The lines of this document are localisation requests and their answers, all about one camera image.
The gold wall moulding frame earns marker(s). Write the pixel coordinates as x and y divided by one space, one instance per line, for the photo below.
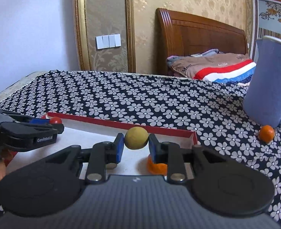
80 28

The brown wooden headboard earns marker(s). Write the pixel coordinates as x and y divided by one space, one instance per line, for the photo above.
197 38

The black white floral cloth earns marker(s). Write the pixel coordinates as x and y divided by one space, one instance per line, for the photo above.
154 100

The red cherry tomato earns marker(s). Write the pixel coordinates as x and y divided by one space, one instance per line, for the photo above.
56 120

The tan longan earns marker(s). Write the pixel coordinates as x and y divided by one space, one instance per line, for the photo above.
136 138

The blue plastic pitcher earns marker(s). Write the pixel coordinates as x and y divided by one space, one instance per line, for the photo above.
267 88

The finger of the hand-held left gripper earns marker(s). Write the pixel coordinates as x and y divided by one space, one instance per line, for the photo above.
39 121
30 136

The white wall switch panel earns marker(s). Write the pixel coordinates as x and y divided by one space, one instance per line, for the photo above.
108 41

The wardrobe with floral glass doors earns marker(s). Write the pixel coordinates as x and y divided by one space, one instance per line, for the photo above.
271 12

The red shallow cardboard box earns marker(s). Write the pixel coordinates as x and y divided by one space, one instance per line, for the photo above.
88 133

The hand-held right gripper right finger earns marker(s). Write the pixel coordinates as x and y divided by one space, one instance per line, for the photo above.
153 149

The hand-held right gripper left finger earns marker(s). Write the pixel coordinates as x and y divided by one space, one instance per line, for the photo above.
119 148

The folded striped brown blanket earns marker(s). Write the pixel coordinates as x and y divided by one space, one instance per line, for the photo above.
214 66

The small orange kumquat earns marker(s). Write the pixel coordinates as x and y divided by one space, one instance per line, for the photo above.
267 133

